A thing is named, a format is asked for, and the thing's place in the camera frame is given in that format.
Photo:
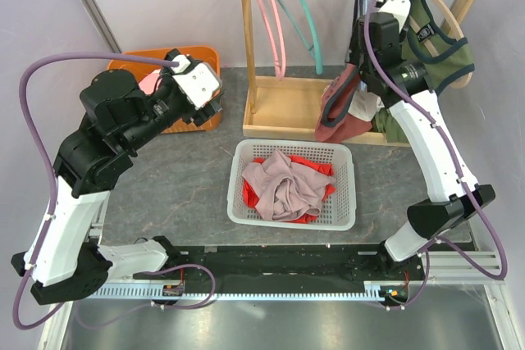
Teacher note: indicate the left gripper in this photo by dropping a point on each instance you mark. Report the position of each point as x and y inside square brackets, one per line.
[203, 114]

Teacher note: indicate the red tank top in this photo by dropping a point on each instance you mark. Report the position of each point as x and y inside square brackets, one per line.
[316, 169]

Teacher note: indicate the mauve tank top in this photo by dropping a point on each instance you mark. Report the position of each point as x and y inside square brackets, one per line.
[287, 190]

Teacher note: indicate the dusty rose tank top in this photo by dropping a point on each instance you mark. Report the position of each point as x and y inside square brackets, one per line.
[335, 124]

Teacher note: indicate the teal plastic hanger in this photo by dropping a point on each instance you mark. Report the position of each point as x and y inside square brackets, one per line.
[313, 45]

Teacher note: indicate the pink plastic hanger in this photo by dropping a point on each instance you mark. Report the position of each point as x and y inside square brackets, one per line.
[277, 46]

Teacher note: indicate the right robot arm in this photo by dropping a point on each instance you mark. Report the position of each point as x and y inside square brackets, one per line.
[454, 194]

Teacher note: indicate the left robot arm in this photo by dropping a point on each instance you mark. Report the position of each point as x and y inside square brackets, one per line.
[119, 119]

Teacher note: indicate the white tank top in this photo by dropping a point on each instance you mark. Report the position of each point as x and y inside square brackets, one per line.
[365, 105]

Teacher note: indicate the green tank top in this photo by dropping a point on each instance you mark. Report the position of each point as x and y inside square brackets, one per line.
[443, 51]

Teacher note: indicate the beige wooden hanger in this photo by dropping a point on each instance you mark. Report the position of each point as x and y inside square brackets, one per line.
[451, 18]

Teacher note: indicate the orange plastic bin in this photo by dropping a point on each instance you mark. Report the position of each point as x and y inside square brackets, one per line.
[140, 70]

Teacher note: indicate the wooden clothes rack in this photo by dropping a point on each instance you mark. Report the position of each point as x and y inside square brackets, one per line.
[289, 108]

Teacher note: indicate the patterned clothes in bin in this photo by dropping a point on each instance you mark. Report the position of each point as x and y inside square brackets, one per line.
[150, 83]

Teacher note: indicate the white plastic basket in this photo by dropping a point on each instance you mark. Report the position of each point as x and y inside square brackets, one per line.
[338, 210]

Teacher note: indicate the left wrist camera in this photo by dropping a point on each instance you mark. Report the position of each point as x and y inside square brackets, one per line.
[196, 79]

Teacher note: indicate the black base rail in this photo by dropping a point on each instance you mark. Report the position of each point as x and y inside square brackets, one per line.
[293, 266]

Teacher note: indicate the aluminium wall profile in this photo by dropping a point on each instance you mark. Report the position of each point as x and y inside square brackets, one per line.
[97, 17]

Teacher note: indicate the slotted cable duct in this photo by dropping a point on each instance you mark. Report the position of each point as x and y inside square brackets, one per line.
[365, 292]

